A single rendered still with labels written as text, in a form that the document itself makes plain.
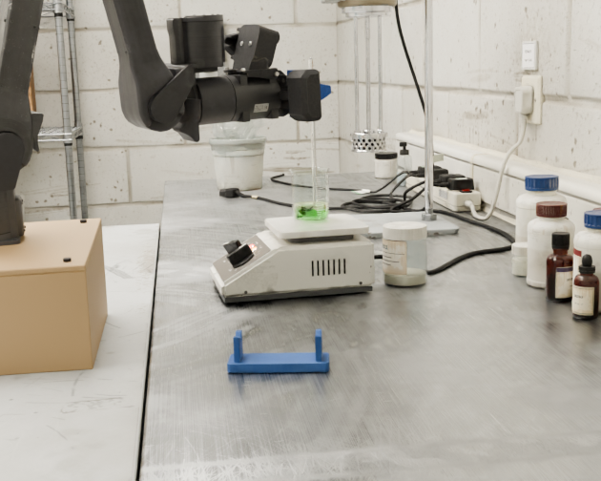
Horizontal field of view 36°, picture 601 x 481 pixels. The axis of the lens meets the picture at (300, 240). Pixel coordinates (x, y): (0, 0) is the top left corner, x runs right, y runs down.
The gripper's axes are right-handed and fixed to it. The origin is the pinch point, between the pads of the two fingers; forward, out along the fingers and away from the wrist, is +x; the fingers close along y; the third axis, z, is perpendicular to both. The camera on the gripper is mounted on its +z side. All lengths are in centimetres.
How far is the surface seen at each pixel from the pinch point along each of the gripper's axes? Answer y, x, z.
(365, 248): -8.5, 2.0, -20.0
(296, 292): -5.0, -6.7, -24.9
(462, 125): 55, 77, -14
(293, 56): 208, 130, 1
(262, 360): -26.3, -24.1, -24.1
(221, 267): 4.4, -12.2, -22.2
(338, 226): -5.4, 0.0, -17.3
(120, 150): 237, 66, -30
